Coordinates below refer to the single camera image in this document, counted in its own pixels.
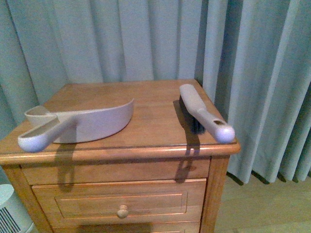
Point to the beige hand brush black bristles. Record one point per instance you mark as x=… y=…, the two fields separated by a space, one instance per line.
x=199 y=119

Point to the beige plastic dustpan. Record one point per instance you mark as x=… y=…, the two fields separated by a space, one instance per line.
x=73 y=126

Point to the wooden nightstand cabinet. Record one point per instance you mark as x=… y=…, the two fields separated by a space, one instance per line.
x=170 y=179

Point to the wooden drawer knob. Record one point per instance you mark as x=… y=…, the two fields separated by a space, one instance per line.
x=122 y=212

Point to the light green curtain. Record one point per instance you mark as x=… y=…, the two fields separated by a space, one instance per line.
x=252 y=57

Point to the white air purifier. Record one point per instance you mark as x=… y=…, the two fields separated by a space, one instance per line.
x=14 y=217

